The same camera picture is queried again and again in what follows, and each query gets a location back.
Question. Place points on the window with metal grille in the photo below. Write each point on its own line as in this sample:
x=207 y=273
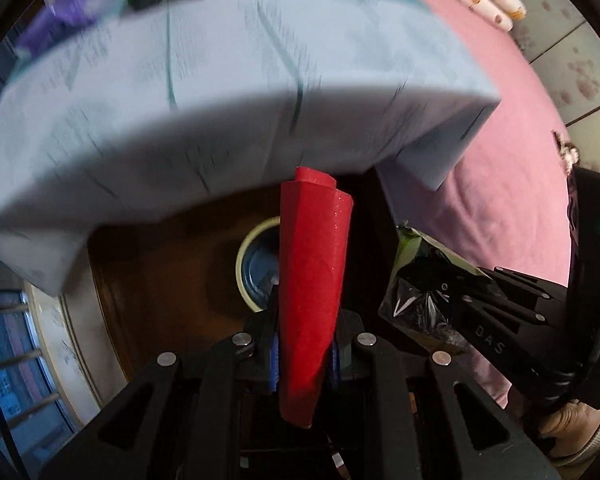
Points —
x=10 y=370

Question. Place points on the purple wrapper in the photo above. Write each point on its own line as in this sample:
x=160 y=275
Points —
x=65 y=5

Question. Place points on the red wrapper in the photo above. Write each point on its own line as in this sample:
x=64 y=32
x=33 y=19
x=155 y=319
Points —
x=310 y=285

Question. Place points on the light blue cloth-covered table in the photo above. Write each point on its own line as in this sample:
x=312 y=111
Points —
x=230 y=85

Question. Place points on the person's right hand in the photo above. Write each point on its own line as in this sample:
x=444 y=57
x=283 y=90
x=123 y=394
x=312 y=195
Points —
x=565 y=427

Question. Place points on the clear green plastic wrapper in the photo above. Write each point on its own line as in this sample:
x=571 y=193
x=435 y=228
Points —
x=415 y=290

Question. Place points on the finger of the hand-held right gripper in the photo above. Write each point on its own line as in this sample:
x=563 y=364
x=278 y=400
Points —
x=530 y=287
x=495 y=337

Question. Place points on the floral sliding door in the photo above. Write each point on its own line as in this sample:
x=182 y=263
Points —
x=580 y=60

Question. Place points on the yellow-rimmed trash bin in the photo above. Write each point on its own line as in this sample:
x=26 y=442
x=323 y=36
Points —
x=257 y=265

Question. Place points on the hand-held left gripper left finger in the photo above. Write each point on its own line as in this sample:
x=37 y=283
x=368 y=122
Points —
x=274 y=365

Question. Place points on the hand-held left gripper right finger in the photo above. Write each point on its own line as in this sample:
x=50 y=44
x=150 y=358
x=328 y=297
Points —
x=336 y=360

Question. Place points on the pink bed blanket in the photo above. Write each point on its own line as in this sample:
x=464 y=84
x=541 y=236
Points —
x=480 y=110

